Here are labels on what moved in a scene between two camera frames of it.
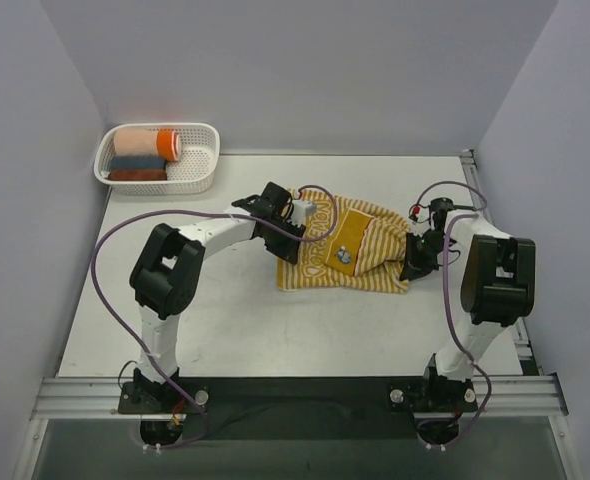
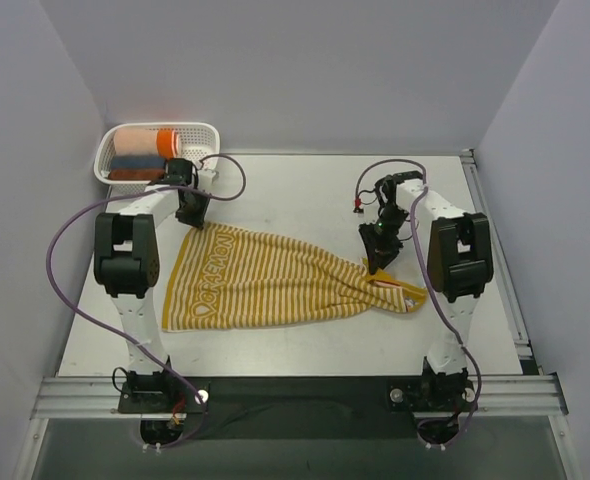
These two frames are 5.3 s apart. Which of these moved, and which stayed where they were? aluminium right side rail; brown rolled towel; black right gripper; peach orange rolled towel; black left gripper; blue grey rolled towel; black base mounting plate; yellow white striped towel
Moved: black left gripper; yellow white striped towel; black right gripper
Stayed: aluminium right side rail; brown rolled towel; peach orange rolled towel; black base mounting plate; blue grey rolled towel
